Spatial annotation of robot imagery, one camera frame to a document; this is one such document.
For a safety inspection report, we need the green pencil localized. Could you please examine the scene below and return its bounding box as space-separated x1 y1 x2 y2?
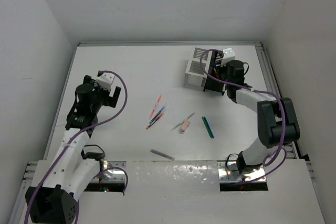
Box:
202 116 213 138

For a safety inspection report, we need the white green pen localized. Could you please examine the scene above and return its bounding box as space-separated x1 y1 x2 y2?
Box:
171 112 195 131

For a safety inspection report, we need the light blue pencil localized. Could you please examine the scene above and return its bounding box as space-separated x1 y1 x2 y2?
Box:
204 117 214 138

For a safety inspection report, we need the pink eraser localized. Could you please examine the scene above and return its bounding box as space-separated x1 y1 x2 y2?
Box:
180 120 190 133

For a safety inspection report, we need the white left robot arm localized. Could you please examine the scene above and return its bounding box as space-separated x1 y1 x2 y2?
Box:
24 70 127 223

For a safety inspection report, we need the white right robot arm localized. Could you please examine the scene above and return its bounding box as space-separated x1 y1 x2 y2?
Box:
220 60 300 174

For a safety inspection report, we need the black slotted container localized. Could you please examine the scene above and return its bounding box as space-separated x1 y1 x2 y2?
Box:
203 51 234 98

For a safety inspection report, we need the white slotted container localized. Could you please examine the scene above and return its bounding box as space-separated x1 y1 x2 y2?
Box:
184 47 211 89

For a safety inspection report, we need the red clear pen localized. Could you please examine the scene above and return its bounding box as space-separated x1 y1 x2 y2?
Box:
149 94 162 120

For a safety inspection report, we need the dark blue red pen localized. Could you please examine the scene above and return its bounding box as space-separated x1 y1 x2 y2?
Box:
148 110 167 127

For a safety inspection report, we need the orange tipped red pen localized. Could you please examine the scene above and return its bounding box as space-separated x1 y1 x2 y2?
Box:
145 112 166 130

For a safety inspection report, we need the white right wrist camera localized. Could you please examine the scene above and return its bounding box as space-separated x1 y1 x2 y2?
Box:
220 48 236 67

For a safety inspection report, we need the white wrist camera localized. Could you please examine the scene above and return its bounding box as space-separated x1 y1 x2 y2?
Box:
220 48 236 67
95 73 115 92

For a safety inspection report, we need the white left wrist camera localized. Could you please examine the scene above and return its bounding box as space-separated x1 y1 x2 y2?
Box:
95 73 115 92

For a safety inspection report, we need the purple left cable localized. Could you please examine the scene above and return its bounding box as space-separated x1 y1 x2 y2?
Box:
23 70 129 224

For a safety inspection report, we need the purple cable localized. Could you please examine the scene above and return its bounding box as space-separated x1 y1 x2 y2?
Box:
23 70 129 224
199 48 287 183

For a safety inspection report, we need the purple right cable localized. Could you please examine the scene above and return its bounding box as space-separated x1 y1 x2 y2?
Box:
199 48 287 183

